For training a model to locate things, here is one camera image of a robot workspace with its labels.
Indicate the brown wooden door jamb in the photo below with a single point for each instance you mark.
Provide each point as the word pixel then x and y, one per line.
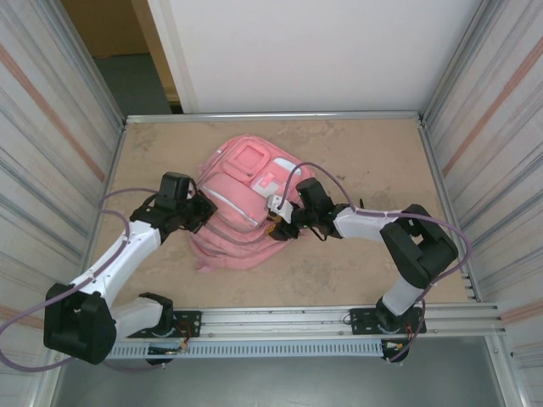
pixel 152 38

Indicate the aluminium side rail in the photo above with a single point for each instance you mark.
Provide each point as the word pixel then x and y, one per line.
pixel 113 169

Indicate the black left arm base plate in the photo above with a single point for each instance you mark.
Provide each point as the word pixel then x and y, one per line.
pixel 193 324

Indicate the thin aluminium table edge rail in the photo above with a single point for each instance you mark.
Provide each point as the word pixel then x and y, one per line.
pixel 318 114

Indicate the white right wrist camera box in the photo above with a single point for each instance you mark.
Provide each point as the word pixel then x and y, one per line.
pixel 280 206

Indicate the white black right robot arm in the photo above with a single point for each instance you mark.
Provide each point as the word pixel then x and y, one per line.
pixel 420 250

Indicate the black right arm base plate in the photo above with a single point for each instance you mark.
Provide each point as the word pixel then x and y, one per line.
pixel 360 322

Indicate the long aluminium mounting rail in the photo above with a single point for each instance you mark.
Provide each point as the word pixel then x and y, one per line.
pixel 275 320

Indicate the pink backpack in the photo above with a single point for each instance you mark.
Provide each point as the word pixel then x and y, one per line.
pixel 237 203

